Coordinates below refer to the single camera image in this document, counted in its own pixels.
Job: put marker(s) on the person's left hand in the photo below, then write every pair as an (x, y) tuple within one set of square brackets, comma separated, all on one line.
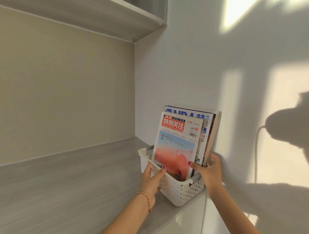
[(148, 183)]

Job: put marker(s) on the person's right hand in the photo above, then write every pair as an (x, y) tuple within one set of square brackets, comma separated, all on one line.
[(212, 176)]

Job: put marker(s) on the person's right thumb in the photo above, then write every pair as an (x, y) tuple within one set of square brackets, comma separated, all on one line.
[(195, 166)]

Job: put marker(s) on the person's left thumb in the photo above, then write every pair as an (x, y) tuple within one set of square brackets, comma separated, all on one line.
[(161, 171)]

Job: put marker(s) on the white perforated plastic basket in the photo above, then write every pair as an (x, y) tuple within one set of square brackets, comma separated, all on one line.
[(178, 190)]

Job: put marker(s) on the magazine with pink sky cover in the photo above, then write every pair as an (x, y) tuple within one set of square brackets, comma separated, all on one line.
[(176, 144)]

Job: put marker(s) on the thin magazines with tan edges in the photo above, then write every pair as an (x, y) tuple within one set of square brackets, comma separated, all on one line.
[(213, 135)]

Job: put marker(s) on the magazine with blue lettering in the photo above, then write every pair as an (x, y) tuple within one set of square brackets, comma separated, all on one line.
[(193, 113)]

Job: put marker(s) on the person's right forearm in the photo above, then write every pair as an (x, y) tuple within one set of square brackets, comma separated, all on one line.
[(231, 212)]

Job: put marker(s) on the person's left forearm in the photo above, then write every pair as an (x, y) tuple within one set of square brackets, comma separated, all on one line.
[(130, 217)]

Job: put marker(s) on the white cabinet front panel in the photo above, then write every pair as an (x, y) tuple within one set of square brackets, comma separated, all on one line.
[(193, 221)]

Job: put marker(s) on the grey wooden shelf board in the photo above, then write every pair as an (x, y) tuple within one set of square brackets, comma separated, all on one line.
[(72, 183)]

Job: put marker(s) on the grey wooden overhead cabinet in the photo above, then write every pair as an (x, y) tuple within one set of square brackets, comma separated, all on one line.
[(96, 16)]

